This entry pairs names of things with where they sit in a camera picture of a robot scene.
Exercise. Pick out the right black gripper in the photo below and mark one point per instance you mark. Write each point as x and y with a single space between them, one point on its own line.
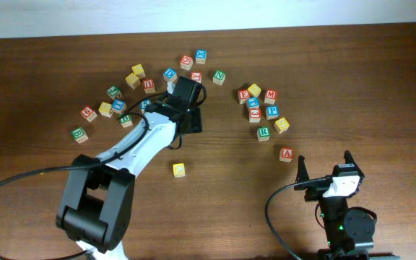
316 191

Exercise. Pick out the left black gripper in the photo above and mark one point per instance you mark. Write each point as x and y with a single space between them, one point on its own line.
195 123

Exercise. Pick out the yellow C block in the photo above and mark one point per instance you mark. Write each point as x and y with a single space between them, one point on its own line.
179 170

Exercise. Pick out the green R block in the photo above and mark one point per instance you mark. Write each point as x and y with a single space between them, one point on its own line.
263 134

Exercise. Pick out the blue P block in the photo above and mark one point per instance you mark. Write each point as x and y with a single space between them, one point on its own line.
272 112

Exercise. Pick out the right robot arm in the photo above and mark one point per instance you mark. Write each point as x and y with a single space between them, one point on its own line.
349 230

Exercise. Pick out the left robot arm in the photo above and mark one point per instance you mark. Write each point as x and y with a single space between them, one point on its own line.
95 208

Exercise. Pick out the blue D block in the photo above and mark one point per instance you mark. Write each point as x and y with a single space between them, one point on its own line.
170 75

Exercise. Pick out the blue 5 block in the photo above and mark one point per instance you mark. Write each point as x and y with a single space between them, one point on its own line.
144 104

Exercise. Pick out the red U block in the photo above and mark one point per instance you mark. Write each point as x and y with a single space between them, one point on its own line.
149 86

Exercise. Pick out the red A block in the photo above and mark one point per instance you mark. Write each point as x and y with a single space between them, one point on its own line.
286 154

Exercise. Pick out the red C block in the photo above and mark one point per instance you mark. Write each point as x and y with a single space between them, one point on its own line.
186 62

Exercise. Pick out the green N block upper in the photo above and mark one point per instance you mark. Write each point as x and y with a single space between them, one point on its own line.
219 77

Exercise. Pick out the blue X block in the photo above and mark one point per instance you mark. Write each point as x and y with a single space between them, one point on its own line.
201 56

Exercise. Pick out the yellow block upper left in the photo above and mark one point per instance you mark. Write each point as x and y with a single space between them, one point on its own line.
138 70

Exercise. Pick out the green B block inner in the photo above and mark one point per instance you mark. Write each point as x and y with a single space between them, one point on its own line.
126 121

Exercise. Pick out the green b block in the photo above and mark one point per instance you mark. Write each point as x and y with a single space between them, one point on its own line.
126 121
79 135

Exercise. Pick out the yellow S block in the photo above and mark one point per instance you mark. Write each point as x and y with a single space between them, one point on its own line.
281 125

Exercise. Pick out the blue block left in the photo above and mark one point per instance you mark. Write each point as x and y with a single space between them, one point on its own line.
118 106

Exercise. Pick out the red E block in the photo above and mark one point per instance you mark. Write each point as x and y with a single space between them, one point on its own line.
243 96

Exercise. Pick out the green J block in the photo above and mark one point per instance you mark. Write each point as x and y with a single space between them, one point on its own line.
114 93

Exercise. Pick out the blue I block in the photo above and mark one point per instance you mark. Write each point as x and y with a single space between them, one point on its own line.
252 103

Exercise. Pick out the red 3 block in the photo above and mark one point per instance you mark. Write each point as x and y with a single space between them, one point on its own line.
254 115

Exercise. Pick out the yellow block near E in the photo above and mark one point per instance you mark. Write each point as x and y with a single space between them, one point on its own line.
254 90

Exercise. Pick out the red M block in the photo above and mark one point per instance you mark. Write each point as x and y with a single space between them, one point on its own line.
270 97

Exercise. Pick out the red 6 block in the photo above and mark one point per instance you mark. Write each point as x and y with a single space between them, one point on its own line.
88 113

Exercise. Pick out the green B block outer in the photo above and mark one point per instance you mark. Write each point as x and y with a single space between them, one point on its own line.
79 135

